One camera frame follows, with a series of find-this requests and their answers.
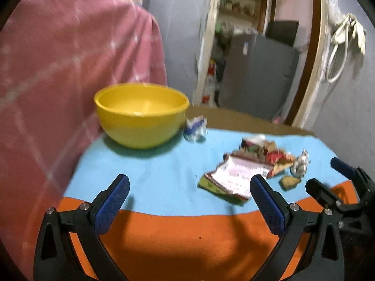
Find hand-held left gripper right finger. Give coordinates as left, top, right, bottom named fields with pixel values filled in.
left=250, top=174, right=345, bottom=281

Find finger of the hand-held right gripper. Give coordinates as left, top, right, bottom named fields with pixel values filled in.
left=330, top=157, right=365, bottom=181
left=305, top=178, right=343, bottom=210

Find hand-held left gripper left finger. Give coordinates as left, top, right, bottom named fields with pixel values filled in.
left=34, top=174, right=131, bottom=281

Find small brown scrap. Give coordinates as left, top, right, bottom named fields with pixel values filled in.
left=280, top=176, right=302, bottom=189

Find silver wrapper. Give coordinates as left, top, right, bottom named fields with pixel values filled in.
left=290, top=149, right=311, bottom=178

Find torn pink white paper packet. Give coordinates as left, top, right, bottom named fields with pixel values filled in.
left=198, top=152, right=276, bottom=206

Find torn colourful snack packet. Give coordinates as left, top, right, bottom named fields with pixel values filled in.
left=240, top=135, right=295, bottom=179

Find yellow plastic bowl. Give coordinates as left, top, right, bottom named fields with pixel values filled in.
left=94, top=83, right=190, bottom=149

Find blue white wrapper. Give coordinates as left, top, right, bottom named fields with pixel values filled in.
left=183, top=116, right=208, bottom=143

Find blue and orange mat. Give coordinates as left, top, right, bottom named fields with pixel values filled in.
left=57, top=128, right=361, bottom=281

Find grey refrigerator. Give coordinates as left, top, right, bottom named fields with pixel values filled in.
left=218, top=33, right=302, bottom=120

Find red and white bottle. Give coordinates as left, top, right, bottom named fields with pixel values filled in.
left=202, top=60, right=218, bottom=106

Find black monitor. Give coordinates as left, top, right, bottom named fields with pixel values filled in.
left=265, top=20, right=300, bottom=47

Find pink checked cloth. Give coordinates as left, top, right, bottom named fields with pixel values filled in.
left=0, top=0, right=168, bottom=270

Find white hanging cord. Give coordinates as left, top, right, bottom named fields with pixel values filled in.
left=325, top=13, right=367, bottom=83

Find wooden door frame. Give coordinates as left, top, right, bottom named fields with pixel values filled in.
left=192, top=0, right=334, bottom=129

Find wooden wall shelves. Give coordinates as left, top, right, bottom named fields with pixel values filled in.
left=218, top=0, right=268, bottom=24

